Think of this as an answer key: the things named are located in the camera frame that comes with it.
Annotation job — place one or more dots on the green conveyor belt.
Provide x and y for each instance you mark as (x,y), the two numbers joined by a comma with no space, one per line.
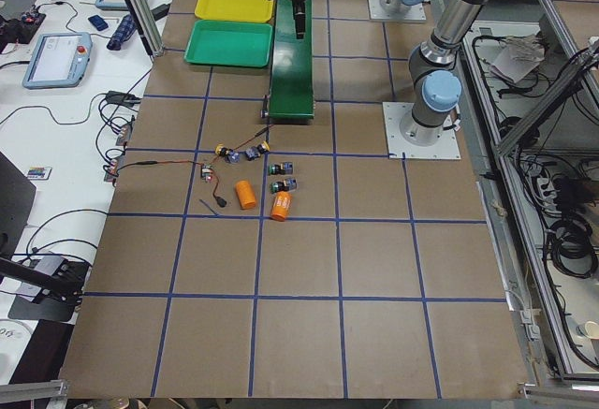
(291,94)

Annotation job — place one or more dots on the green plastic tray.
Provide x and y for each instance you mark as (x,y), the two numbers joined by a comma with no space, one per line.
(221,43)

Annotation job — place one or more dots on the aluminium frame post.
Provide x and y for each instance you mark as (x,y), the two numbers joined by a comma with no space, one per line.
(146,26)

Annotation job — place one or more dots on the yellow push button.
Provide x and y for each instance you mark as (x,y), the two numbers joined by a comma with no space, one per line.
(254,152)
(229,155)

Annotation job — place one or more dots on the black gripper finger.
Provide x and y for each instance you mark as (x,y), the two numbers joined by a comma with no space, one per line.
(299,15)

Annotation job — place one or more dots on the near blue teach pendant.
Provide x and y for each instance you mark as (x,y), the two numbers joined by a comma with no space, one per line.
(58,61)

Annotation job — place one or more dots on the blue plaid folded umbrella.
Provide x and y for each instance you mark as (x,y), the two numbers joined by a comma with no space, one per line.
(126,28)

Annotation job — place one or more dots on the green push button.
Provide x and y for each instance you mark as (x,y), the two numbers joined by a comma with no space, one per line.
(282,168)
(284,185)

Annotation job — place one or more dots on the yellow plastic tray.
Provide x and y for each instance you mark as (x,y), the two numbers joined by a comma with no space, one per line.
(257,11)

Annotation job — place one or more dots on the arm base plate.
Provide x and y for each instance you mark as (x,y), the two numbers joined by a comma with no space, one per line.
(406,11)
(406,139)

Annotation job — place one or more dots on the small green circuit board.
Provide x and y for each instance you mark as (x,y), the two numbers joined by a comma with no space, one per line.
(206,172)

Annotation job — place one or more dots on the plain orange cylinder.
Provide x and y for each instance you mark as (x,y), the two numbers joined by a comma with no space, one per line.
(245,194)

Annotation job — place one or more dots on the small blue box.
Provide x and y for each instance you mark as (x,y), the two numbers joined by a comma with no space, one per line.
(98,23)

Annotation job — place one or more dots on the orange cylinder marked 4680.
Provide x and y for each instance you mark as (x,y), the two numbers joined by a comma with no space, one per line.
(280,207)

